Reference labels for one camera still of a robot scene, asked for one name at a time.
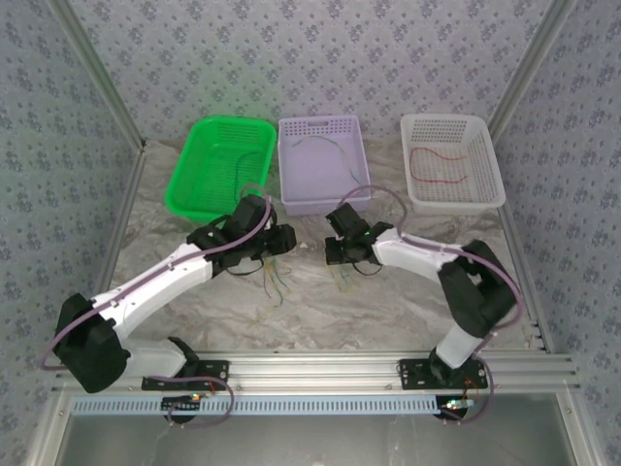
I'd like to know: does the green perforated plastic basket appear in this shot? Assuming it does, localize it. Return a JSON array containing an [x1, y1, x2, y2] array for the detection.
[[164, 115, 278, 224]]

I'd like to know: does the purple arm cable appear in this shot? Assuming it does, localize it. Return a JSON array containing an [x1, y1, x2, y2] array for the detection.
[[38, 183, 276, 374], [337, 184, 525, 426]]

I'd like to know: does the aluminium front frame rail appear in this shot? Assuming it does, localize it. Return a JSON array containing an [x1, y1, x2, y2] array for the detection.
[[50, 351, 581, 392]]

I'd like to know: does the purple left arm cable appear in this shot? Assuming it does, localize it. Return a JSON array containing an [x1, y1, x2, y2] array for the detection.
[[38, 183, 276, 374]]

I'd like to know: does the purple perforated plastic basket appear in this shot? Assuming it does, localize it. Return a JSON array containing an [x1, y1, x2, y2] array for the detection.
[[277, 115, 374, 217]]

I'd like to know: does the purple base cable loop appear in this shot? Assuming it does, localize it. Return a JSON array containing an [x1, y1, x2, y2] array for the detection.
[[164, 374, 237, 431]]

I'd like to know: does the grey metal panel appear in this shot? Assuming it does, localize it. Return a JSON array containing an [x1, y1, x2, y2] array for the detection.
[[62, 415, 578, 466]]

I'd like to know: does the white perforated plastic basket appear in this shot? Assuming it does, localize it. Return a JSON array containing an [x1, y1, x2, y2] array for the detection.
[[400, 113, 507, 216]]

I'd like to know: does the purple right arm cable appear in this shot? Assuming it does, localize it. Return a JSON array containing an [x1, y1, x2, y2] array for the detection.
[[337, 184, 525, 426]]

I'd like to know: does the slotted pale blue cable duct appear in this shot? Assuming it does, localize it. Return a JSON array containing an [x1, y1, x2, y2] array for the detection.
[[71, 393, 441, 416]]

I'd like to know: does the yellow green striped cable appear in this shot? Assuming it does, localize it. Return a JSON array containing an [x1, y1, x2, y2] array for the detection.
[[289, 135, 363, 182], [331, 264, 360, 295]]

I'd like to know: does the aluminium frame post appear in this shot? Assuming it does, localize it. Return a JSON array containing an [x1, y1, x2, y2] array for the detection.
[[484, 0, 579, 143], [48, 0, 147, 152]]

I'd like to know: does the thin dark blue cable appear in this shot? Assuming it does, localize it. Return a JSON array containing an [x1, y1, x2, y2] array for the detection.
[[233, 150, 263, 188]]

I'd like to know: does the aluminium side rail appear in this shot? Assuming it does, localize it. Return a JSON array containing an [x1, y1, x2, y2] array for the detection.
[[91, 143, 149, 297], [487, 135, 557, 355]]

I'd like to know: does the small black circuit board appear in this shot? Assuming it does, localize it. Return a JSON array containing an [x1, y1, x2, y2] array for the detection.
[[439, 395, 474, 422], [161, 393, 205, 422]]

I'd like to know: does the thin red cable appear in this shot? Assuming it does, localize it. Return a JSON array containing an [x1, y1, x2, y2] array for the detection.
[[409, 146, 471, 185]]

